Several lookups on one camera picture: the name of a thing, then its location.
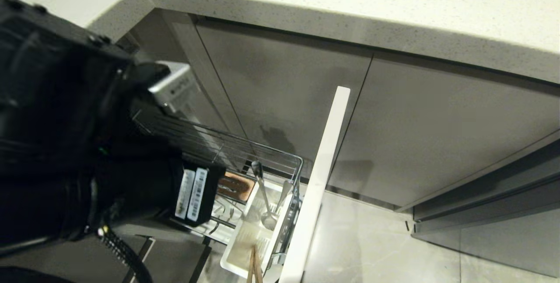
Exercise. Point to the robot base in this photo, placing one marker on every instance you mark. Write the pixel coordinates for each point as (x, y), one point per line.
(170, 256)

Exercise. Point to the brown wooden board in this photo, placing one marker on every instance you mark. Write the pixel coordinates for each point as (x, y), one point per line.
(235, 185)

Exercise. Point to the dark grey drawer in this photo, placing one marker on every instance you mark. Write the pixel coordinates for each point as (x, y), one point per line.
(490, 186)

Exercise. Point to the wooden chopstick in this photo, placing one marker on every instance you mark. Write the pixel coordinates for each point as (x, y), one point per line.
(251, 267)
(258, 270)

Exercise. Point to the white stone kitchen counter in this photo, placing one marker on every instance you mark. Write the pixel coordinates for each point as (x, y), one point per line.
(350, 7)

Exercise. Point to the white plastic utensil holder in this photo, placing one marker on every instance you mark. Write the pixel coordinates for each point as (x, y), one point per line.
(251, 235)

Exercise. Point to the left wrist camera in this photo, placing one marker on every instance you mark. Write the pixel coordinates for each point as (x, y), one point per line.
(175, 90)

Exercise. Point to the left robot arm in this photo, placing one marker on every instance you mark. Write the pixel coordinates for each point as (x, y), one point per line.
(52, 99)

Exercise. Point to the grey cabinet door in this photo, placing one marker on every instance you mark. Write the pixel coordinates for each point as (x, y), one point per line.
(284, 86)
(437, 130)

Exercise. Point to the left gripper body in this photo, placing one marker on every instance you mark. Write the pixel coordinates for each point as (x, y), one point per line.
(168, 186)

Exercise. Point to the white pull-out rack front panel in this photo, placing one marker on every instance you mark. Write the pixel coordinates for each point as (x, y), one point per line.
(319, 178)

